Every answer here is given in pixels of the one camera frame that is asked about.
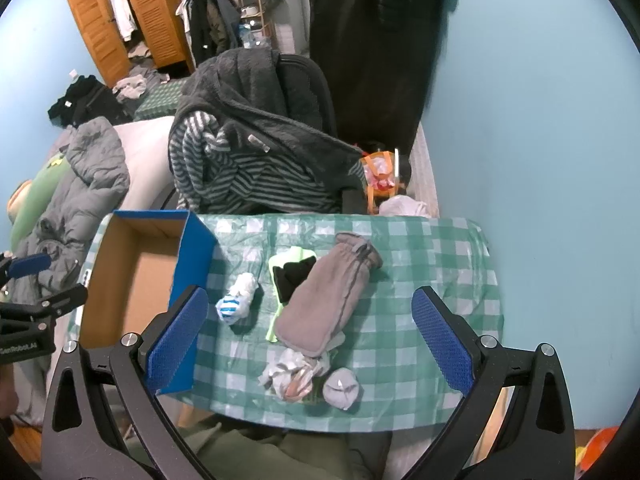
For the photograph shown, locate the dark jackets on rack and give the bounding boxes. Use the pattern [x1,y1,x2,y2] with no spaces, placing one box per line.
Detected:
[187,0,243,68]

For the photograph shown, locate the white duvet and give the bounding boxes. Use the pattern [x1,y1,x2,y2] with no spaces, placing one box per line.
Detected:
[115,115,178,211]

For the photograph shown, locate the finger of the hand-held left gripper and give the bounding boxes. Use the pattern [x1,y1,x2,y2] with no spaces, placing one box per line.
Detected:
[0,253,53,286]
[0,284,89,319]

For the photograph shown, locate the orange mesh bag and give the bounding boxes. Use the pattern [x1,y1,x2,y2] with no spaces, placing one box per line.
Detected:
[359,149,402,216]

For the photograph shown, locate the white shirt in wardrobe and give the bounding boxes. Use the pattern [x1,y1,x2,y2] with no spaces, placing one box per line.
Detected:
[109,0,138,43]

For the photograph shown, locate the grey puffer jacket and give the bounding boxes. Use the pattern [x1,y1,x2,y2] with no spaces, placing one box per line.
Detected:
[7,116,131,306]

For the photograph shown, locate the blue cardboard box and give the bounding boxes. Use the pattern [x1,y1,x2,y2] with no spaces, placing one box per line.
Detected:
[79,210,219,396]

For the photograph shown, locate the dark grey fleece jacket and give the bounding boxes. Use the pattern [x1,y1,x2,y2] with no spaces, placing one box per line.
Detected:
[170,47,368,211]

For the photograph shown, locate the white blue striped sock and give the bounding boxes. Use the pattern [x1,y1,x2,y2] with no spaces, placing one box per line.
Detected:
[215,272,260,327]

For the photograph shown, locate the grey white clothes pile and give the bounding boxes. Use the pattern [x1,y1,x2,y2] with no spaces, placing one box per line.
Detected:
[112,67,171,101]

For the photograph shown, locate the green patterned storage box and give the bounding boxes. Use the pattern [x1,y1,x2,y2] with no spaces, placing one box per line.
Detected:
[135,77,191,121]

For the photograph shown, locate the wooden louvered wardrobe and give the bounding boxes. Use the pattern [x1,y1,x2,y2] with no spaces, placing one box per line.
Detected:
[66,0,196,88]

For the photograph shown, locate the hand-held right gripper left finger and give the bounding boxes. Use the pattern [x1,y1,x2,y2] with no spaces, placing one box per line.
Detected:
[41,285,216,480]

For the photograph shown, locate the black sock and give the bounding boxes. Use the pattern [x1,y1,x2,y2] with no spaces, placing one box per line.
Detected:
[272,256,317,306]

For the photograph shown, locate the knotted white plastic bag bundle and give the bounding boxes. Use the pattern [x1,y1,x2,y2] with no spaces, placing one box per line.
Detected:
[257,332,346,403]

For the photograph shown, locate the grey rolled sock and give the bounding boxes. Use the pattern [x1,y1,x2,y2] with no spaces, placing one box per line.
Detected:
[322,367,362,411]

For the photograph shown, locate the black clothes pile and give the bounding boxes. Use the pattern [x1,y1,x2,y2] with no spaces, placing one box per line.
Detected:
[47,75,133,128]

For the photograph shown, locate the green plush pillow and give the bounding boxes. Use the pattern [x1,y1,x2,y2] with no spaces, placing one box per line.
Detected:
[7,152,71,251]

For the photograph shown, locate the lime green sock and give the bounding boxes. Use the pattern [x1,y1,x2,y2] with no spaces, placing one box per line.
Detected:
[267,246,317,343]

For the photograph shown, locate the white crumpled plastic bag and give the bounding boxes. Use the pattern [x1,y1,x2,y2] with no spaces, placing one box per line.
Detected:
[378,195,431,219]

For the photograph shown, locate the orange plastic toy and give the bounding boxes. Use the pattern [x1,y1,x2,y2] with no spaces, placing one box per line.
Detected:
[575,427,623,476]

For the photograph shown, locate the green white checkered tablecloth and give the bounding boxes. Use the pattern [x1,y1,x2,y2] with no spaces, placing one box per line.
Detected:
[82,212,506,433]

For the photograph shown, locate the black hanging garment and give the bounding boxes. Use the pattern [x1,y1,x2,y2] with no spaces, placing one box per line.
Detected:
[307,0,461,161]

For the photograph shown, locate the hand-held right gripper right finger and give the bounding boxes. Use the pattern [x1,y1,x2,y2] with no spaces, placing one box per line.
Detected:
[400,285,577,480]

